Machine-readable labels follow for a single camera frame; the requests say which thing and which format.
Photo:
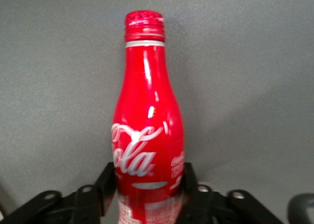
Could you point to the red Coca-Cola aluminium bottle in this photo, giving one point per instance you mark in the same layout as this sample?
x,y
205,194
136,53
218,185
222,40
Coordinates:
x,y
147,91

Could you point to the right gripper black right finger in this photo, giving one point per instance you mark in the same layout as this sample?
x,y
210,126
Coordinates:
x,y
208,206

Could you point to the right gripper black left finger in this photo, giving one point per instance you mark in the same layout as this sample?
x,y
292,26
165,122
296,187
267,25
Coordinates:
x,y
83,204

